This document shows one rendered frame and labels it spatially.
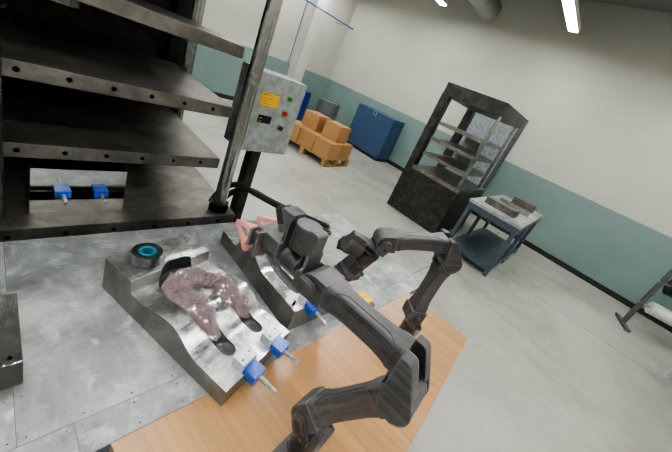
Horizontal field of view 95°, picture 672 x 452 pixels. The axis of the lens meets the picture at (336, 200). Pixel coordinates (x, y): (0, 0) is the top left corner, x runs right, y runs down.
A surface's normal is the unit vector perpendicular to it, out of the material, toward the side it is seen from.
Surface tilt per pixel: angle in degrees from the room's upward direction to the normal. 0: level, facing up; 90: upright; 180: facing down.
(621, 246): 90
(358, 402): 91
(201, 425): 0
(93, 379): 0
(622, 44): 90
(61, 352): 0
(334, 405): 89
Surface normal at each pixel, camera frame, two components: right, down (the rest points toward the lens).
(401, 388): -0.59, 0.08
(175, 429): 0.37, -0.86
